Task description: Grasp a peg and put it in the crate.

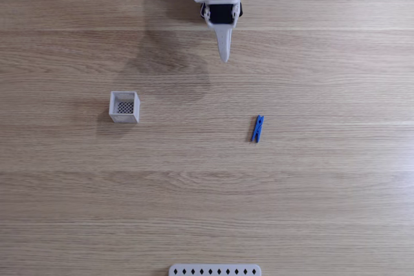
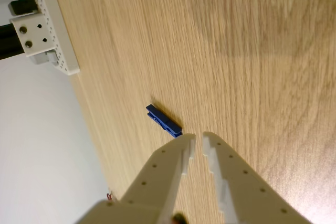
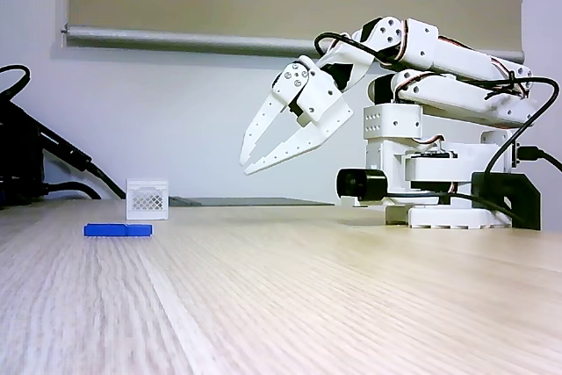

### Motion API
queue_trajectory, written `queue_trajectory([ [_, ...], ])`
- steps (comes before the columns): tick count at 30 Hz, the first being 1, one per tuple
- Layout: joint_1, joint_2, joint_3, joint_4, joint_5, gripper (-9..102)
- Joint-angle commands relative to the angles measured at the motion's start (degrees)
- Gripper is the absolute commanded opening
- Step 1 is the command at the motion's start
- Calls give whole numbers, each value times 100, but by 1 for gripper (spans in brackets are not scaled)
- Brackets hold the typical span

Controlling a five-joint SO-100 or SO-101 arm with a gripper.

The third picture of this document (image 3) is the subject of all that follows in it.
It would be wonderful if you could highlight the white perforated mini crate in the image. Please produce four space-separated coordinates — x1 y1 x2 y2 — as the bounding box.
126 178 170 221

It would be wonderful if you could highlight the black cylindrical camera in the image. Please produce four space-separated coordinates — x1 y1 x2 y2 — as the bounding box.
335 168 388 203

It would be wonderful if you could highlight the black camera cable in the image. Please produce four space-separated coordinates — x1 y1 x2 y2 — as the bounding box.
313 32 561 177

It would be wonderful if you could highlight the black device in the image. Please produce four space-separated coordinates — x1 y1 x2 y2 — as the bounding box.
0 101 46 210

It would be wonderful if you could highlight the thick black cable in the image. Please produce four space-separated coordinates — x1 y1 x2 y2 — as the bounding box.
37 126 129 200

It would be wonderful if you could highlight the black table clamp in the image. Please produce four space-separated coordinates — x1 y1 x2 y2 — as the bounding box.
471 171 543 231

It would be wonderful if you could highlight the blue clothes peg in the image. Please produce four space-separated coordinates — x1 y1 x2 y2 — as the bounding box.
83 222 155 240

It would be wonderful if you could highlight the black plugged power cable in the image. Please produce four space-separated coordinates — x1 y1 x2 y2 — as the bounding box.
519 145 562 170

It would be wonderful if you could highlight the dark flat mat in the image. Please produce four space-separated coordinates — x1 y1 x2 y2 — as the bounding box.
168 195 335 208

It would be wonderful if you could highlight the looped black cable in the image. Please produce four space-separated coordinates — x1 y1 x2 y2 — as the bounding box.
0 63 32 100

